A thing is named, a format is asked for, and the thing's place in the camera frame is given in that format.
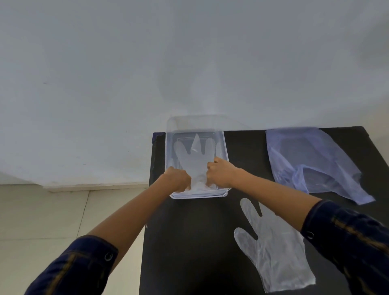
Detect person's left hand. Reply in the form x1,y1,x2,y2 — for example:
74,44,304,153
162,167,191,193

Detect person's right hand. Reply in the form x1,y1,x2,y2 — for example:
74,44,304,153
206,157,240,189

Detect clear disposable plastic glove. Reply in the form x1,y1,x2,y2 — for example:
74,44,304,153
234,198,316,293
173,134,224,192

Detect person's left forearm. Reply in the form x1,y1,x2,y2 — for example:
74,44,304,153
88,174,180,271

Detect person's right forearm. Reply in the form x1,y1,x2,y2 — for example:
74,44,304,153
231,168,322,232

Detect clear plastic container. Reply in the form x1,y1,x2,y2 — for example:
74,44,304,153
164,115,232,199

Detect pale blue plastic bag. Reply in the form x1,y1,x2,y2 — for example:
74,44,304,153
266,127,376,205

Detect dark blue left sleeve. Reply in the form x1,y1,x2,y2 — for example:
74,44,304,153
24,235,119,295

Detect dark blue sleeve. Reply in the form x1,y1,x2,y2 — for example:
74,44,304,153
300,200,389,295
24,235,119,295

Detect dark blue right sleeve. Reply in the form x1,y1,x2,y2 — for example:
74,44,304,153
300,200,389,295

